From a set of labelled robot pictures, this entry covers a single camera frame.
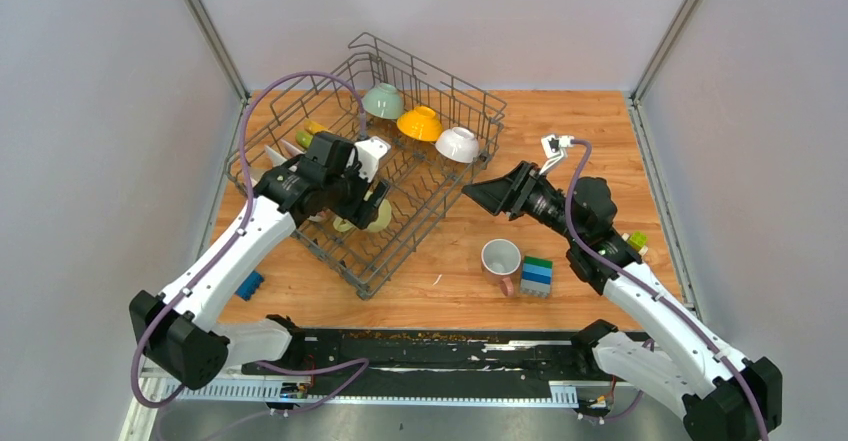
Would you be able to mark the yellow red blue toy block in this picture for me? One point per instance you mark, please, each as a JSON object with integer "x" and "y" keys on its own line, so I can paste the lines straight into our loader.
{"x": 249, "y": 286}

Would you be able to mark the small red yellow green toy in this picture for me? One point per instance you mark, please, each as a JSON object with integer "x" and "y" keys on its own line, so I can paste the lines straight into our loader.
{"x": 637, "y": 241}

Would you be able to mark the grey wire dish rack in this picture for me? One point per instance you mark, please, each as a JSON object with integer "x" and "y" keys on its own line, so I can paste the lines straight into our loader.
{"x": 422, "y": 184}

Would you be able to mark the white bowl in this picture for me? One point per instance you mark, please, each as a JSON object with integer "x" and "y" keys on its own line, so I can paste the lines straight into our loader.
{"x": 458, "y": 144}

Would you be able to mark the red and teal floral plate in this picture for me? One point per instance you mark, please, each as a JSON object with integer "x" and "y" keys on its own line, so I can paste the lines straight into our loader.
{"x": 276, "y": 159}

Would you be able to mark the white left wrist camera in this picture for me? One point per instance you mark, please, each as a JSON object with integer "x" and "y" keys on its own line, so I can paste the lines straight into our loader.
{"x": 370, "y": 152}

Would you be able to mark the green scalloped plate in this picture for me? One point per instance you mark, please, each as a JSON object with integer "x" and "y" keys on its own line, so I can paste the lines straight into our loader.
{"x": 303, "y": 139}

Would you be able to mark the yellow bowl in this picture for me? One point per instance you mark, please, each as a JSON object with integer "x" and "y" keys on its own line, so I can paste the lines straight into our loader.
{"x": 420, "y": 123}

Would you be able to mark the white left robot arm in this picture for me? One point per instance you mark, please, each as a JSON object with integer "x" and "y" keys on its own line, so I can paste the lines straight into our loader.
{"x": 232, "y": 259}

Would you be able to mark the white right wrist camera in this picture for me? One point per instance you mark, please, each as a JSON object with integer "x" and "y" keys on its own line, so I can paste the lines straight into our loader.
{"x": 555, "y": 149}

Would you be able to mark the yellow mug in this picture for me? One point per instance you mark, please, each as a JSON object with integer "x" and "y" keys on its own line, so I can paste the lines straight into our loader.
{"x": 381, "y": 222}

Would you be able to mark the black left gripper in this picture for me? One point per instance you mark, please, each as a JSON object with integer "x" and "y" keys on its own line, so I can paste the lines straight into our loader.
{"x": 369, "y": 209}

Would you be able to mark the yellow polka dot plate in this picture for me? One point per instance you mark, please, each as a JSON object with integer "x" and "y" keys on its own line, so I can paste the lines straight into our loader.
{"x": 313, "y": 127}

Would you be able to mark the green blue grey block stack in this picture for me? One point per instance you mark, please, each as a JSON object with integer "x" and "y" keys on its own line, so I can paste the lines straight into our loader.
{"x": 536, "y": 277}

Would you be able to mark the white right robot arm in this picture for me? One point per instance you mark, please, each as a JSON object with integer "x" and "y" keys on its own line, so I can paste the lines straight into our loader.
{"x": 718, "y": 392}

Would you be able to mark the pink mug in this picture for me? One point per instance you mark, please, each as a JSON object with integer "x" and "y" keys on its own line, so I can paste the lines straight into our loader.
{"x": 501, "y": 263}

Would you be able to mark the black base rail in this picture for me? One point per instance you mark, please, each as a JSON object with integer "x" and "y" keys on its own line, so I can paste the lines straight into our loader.
{"x": 398, "y": 367}

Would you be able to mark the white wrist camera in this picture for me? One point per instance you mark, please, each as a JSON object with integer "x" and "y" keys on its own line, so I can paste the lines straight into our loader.
{"x": 555, "y": 149}
{"x": 370, "y": 152}

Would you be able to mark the teal and yellow bowls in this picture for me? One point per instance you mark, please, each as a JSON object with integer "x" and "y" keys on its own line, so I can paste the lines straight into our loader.
{"x": 384, "y": 101}

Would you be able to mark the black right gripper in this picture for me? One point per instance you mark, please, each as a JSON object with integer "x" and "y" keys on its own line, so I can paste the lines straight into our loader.
{"x": 508, "y": 193}

